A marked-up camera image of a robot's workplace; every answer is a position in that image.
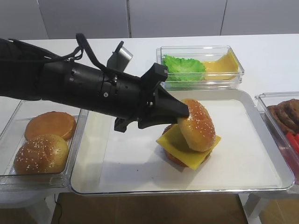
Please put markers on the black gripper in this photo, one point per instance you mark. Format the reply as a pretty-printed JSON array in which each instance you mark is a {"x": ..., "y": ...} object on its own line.
[{"x": 131, "y": 98}]

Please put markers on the sesame bun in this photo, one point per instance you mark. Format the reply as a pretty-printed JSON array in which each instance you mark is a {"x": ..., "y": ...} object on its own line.
[
  {"x": 198, "y": 129},
  {"x": 42, "y": 154}
]

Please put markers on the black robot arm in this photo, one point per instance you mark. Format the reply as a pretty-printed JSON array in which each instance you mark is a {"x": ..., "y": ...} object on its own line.
[{"x": 78, "y": 79}]

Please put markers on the green lettuce leaf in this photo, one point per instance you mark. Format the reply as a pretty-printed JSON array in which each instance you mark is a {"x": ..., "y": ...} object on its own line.
[{"x": 181, "y": 69}]

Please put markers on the clear lettuce cheese container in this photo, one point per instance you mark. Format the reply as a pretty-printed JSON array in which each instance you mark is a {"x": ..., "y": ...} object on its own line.
[{"x": 203, "y": 54}]

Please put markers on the yellow cheese slice on burger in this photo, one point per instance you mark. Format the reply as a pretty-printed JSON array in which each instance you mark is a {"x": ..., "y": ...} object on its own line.
[{"x": 177, "y": 149}]

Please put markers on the bottom bun on tray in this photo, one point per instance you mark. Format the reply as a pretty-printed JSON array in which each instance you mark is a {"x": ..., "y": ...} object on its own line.
[{"x": 172, "y": 158}]

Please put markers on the white paper liner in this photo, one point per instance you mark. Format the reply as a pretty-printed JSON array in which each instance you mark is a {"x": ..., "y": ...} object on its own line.
[{"x": 135, "y": 162}]

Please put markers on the yellow cheese slice in container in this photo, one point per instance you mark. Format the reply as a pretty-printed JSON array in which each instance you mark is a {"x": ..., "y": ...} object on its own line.
[{"x": 226, "y": 64}]

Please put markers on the plain orange bun bottom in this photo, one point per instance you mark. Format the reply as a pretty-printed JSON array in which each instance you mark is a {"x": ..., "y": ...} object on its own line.
[{"x": 56, "y": 123}]

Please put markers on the white metal tray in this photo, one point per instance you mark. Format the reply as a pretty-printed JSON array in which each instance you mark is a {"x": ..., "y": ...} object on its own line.
[{"x": 85, "y": 178}]

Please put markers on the clear patty tomato container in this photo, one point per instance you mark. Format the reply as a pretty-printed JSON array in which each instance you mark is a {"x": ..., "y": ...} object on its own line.
[{"x": 274, "y": 98}]

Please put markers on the brown patty back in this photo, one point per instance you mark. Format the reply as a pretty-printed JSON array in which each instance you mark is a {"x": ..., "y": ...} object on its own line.
[{"x": 273, "y": 116}]

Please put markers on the brown patty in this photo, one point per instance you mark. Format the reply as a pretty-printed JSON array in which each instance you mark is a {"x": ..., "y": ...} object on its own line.
[
  {"x": 273, "y": 116},
  {"x": 284, "y": 120},
  {"x": 292, "y": 108}
]

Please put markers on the brown patty front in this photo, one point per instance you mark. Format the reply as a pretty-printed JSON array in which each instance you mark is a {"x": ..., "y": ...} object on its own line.
[{"x": 292, "y": 108}]

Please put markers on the brown patty middle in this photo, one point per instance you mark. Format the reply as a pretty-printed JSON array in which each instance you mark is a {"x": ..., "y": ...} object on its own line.
[{"x": 284, "y": 120}]

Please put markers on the red tomato slice front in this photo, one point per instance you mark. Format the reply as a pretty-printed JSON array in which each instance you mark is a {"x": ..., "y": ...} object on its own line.
[{"x": 294, "y": 141}]

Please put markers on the clear bun container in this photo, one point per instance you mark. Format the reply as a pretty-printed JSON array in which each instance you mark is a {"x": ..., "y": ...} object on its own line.
[{"x": 12, "y": 138}]

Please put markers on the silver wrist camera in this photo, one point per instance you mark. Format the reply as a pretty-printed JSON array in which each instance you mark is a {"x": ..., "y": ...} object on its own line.
[{"x": 119, "y": 58}]

